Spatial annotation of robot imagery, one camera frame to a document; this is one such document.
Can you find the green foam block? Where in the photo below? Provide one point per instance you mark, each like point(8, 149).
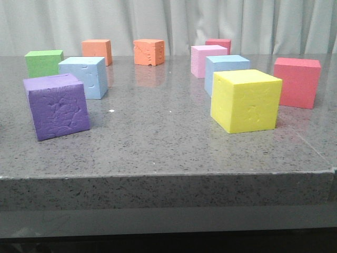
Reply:
point(43, 63)

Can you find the light blue foam block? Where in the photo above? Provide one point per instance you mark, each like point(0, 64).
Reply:
point(91, 70)

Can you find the pink foam block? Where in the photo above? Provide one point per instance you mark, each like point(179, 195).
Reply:
point(198, 57)

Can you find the smooth orange foam block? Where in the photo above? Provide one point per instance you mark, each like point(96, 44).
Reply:
point(98, 47)

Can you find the dented orange foam block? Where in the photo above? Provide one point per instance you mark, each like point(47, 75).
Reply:
point(149, 52)

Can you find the small far red block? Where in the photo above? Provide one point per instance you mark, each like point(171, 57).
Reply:
point(226, 43)

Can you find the yellow foam block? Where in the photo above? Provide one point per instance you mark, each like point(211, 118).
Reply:
point(245, 100)

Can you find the grey curtain backdrop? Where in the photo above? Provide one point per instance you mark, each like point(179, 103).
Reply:
point(254, 27)

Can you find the purple foam block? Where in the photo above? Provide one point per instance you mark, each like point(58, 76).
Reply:
point(58, 105)

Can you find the large red foam block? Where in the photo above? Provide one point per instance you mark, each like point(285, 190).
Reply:
point(300, 81)

